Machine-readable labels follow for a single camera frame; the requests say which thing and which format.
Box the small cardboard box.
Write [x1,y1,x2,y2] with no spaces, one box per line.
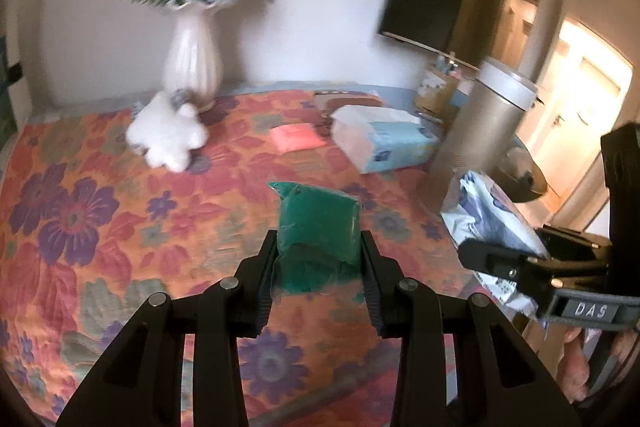
[416,51,463,120]

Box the person's right hand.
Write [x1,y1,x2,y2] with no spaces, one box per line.
[555,327,640,403]

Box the dark round bowl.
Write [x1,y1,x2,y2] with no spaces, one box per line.
[492,147,549,202]

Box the pink soft packet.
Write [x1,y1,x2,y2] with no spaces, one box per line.
[270,123,326,154]

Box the brown leather pouch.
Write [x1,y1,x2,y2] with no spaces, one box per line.
[314,90,384,128]

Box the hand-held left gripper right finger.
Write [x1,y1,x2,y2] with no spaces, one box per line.
[360,231,583,427]

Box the whale print soft pack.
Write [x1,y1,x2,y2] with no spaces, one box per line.
[442,170,551,319]

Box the blue and white tissue pack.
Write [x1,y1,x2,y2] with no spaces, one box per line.
[331,104,441,174]

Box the floral orange blanket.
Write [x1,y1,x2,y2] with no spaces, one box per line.
[0,89,503,427]

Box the white door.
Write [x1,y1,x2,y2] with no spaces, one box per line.
[535,21,632,208]

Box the white plush toy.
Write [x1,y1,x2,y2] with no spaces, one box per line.
[125,92,210,172]

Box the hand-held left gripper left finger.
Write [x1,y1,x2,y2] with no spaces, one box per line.
[56,229,278,427]

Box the beige cylindrical air purifier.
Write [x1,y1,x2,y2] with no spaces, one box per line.
[429,59,539,180]

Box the white ribbed vase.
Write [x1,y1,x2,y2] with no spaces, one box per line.
[162,2,223,112]

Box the green soft packet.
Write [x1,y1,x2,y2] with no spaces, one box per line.
[267,181,362,296]

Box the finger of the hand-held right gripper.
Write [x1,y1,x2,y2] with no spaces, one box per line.
[457,238,562,309]
[535,226,614,279]

